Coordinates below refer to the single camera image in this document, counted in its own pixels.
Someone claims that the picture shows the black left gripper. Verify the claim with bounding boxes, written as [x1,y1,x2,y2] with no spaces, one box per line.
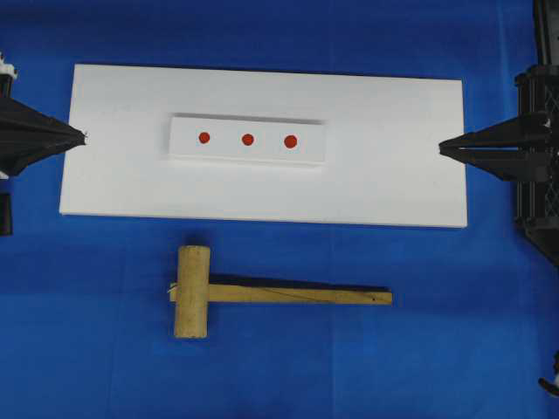
[1,54,86,236]

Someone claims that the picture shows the large white foam board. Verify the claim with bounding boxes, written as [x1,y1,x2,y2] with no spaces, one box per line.
[59,65,467,228]

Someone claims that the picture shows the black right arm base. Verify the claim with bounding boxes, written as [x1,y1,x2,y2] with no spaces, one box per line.
[534,0,558,65]

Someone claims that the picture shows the red dot mark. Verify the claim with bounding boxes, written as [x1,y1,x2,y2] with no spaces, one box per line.
[241,134,254,146]
[284,134,298,149]
[198,132,210,144]

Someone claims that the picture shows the left red dot mark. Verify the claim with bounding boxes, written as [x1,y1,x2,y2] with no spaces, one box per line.
[198,132,210,144]

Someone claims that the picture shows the blue table cloth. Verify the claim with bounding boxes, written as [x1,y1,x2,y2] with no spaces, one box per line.
[1,1,558,418]

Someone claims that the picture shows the middle red dot mark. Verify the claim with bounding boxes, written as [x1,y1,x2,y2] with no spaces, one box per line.
[241,134,254,146]

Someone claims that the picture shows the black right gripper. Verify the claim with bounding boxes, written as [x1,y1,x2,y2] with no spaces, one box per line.
[438,64,559,232]

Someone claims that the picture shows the wooden mallet hammer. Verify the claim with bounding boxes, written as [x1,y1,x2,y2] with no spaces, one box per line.
[168,245,393,339]

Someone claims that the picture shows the black clamp at corner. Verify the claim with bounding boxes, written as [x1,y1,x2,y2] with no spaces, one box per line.
[537,348,559,394]

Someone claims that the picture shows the small white raised block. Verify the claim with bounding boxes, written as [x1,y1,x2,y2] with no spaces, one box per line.
[169,113,327,167]

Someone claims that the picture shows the right red dot mark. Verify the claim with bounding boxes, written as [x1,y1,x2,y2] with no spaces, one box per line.
[284,134,298,149]

